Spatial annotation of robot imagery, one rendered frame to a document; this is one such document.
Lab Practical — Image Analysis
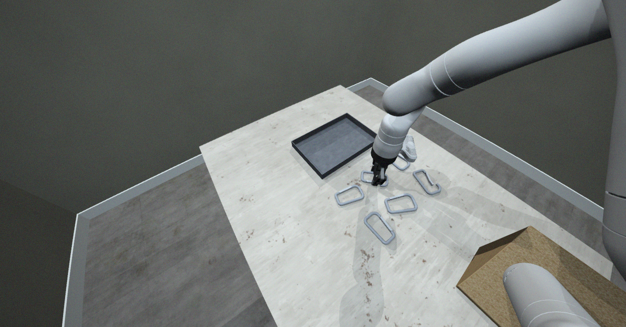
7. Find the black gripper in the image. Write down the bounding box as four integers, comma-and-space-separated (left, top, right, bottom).
371, 147, 397, 186

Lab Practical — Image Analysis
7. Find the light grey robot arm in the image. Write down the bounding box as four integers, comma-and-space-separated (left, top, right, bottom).
373, 0, 626, 327

